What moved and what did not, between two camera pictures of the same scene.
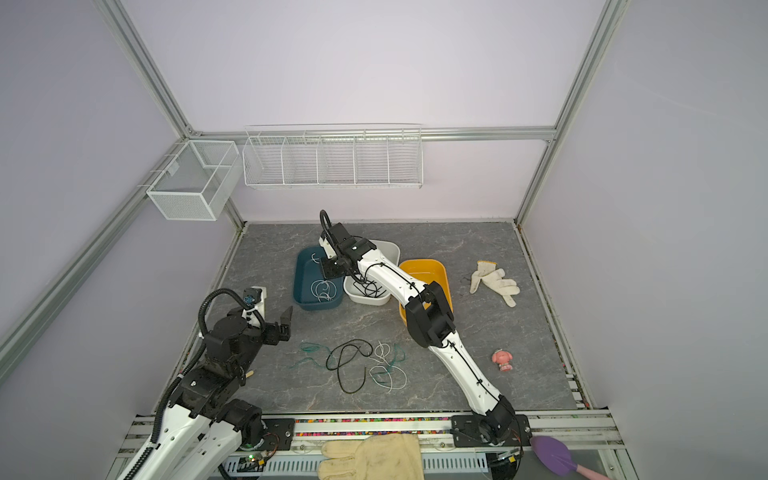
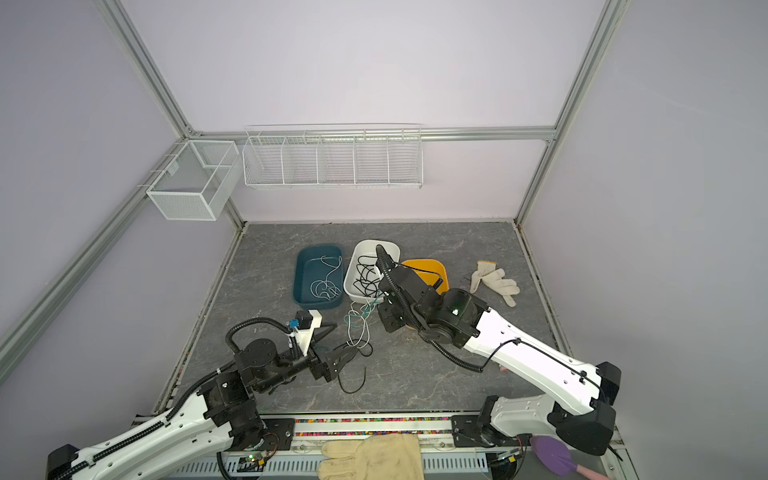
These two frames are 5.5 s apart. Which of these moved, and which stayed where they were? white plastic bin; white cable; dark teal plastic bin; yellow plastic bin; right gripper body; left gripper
Moved: left gripper; right gripper body
Stayed: white plastic bin; yellow plastic bin; white cable; dark teal plastic bin
